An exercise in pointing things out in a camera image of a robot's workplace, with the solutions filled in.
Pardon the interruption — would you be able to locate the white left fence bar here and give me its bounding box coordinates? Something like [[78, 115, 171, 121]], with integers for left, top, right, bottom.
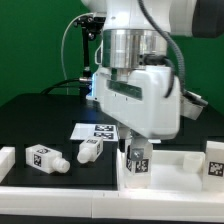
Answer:
[[0, 147, 15, 183]]

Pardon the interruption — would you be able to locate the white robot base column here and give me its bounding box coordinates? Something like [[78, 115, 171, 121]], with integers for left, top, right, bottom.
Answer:
[[81, 0, 107, 101]]

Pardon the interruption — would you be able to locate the white front fence bar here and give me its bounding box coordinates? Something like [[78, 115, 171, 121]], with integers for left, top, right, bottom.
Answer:
[[0, 187, 224, 223]]

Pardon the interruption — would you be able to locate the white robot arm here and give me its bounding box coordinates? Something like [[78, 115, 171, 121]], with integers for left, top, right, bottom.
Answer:
[[92, 0, 224, 162]]

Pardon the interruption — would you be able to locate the grey camera on black stand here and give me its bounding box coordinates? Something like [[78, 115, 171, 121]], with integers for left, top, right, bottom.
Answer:
[[74, 13, 105, 99]]

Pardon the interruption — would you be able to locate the grey camera cable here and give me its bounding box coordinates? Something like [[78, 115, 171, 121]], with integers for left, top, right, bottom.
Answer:
[[60, 12, 94, 96]]

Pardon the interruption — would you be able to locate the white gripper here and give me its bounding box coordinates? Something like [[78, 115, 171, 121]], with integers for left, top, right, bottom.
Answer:
[[97, 55, 180, 161]]

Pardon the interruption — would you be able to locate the white marker sheet with tags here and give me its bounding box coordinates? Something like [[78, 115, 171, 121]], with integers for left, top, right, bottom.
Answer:
[[70, 123, 119, 142]]

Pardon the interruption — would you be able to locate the black cable on table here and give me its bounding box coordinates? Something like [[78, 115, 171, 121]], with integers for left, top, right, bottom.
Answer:
[[40, 79, 88, 96]]

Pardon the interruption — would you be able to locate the white fence bar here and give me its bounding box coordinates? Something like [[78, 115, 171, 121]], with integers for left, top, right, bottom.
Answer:
[[0, 147, 15, 183], [0, 187, 224, 223]]

